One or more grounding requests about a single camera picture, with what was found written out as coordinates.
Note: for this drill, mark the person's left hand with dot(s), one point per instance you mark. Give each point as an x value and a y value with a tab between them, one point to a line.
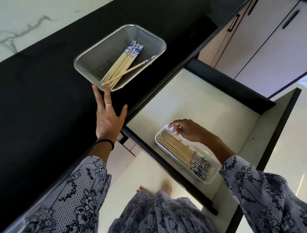
108	120

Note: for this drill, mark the person's right hand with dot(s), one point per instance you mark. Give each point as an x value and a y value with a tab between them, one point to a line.
190	130

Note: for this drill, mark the person's right fingers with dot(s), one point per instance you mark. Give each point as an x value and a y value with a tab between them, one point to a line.
174	126

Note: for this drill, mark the person's left thumb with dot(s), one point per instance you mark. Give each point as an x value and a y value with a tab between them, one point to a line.
122	112

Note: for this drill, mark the person's left middle finger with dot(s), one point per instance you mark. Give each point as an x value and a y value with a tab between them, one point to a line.
97	97

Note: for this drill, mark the person's right forearm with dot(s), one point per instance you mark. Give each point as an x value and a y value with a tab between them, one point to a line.
219	150

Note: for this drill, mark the person's left forearm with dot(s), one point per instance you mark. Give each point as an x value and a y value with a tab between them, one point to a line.
102	152

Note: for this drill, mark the pile of blue-patterned chopsticks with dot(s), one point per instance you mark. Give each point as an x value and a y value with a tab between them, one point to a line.
122	62
179	152

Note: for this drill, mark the black wrist band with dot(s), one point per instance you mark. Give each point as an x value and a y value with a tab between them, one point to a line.
106	141

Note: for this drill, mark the metal mesh tray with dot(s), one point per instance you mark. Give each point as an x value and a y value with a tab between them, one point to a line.
100	57

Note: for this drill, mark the open black-edged drawer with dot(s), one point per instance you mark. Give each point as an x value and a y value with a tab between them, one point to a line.
211	103

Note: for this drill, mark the white ribbed cabinet front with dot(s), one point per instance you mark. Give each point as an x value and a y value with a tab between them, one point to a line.
122	158

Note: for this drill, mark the white plastic tray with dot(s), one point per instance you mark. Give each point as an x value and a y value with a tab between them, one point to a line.
211	168

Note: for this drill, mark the person's right foot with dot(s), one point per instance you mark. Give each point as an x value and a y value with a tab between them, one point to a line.
168	188

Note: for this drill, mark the person's foot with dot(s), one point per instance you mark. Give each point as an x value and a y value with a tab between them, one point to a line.
142	190
168	188

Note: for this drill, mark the person's left foot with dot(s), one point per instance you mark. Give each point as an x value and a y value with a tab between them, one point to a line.
142	190

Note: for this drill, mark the blue floral dress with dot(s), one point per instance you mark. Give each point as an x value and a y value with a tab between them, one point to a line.
156	216

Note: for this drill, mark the beige cabinet door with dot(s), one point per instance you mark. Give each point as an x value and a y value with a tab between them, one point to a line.
221	40
251	40
275	60

